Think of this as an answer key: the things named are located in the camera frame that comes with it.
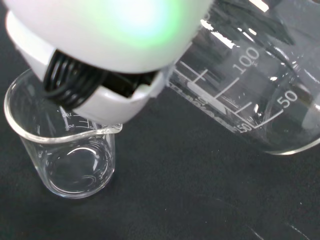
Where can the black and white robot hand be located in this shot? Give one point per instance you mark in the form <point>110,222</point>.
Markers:
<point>112,32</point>

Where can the black table cloth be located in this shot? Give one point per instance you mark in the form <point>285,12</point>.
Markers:
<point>175,187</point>

